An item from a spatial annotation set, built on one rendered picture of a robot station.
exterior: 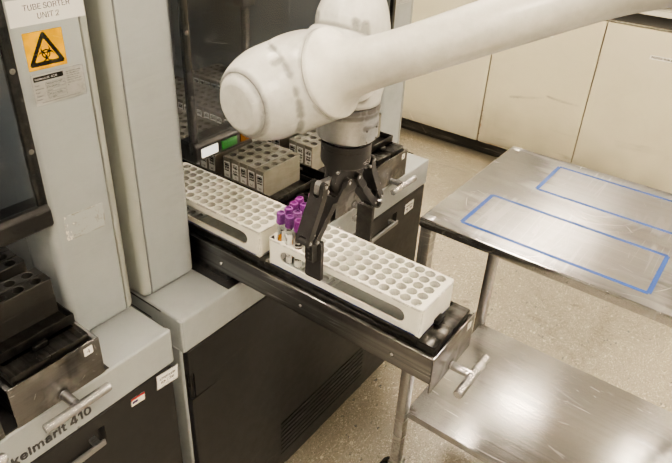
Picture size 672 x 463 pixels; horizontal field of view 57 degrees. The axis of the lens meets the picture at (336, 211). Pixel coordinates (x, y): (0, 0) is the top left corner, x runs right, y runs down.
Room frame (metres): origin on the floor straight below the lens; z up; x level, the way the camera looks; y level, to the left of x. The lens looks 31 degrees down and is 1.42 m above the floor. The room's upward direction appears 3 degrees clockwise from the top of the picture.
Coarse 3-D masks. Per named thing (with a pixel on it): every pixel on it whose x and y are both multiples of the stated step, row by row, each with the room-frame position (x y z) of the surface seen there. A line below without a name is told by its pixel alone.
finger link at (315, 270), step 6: (318, 246) 0.76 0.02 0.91; (318, 252) 0.76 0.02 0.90; (318, 258) 0.76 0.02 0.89; (306, 264) 0.78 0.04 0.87; (312, 264) 0.77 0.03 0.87; (318, 264) 0.76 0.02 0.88; (306, 270) 0.78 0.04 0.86; (312, 270) 0.77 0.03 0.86; (318, 270) 0.76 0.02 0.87; (312, 276) 0.77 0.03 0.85; (318, 276) 0.76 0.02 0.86
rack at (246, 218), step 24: (192, 168) 1.09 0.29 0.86; (192, 192) 0.99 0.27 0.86; (216, 192) 1.00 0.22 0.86; (240, 192) 1.00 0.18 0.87; (192, 216) 0.97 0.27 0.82; (216, 216) 0.92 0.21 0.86; (240, 216) 0.91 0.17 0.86; (264, 216) 0.92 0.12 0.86; (240, 240) 0.92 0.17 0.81; (264, 240) 0.87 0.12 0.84
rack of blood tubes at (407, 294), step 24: (336, 240) 0.86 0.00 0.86; (360, 240) 0.86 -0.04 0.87; (288, 264) 0.83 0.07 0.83; (336, 264) 0.79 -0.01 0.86; (360, 264) 0.79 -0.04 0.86; (384, 264) 0.79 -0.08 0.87; (408, 264) 0.80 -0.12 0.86; (336, 288) 0.80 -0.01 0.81; (360, 288) 0.74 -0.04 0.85; (384, 288) 0.74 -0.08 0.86; (408, 288) 0.73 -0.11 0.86; (432, 288) 0.74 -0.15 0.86; (384, 312) 0.74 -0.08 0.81; (408, 312) 0.69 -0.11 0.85; (432, 312) 0.70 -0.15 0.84
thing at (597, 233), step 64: (512, 192) 1.14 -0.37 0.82; (576, 192) 1.15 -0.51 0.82; (640, 192) 1.17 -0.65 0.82; (512, 256) 0.90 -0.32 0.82; (576, 256) 0.91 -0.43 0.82; (640, 256) 0.92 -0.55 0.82; (448, 384) 1.11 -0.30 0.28; (512, 384) 1.12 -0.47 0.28; (576, 384) 1.13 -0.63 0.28; (512, 448) 0.93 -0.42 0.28; (576, 448) 0.94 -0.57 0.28; (640, 448) 0.95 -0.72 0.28
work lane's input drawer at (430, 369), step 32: (192, 224) 0.95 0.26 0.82; (224, 256) 0.89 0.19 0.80; (256, 256) 0.86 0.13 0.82; (256, 288) 0.84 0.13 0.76; (288, 288) 0.80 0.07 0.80; (320, 288) 0.78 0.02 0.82; (320, 320) 0.76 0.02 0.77; (352, 320) 0.73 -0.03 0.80; (448, 320) 0.72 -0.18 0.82; (384, 352) 0.69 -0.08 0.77; (416, 352) 0.66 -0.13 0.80; (448, 352) 0.69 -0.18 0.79
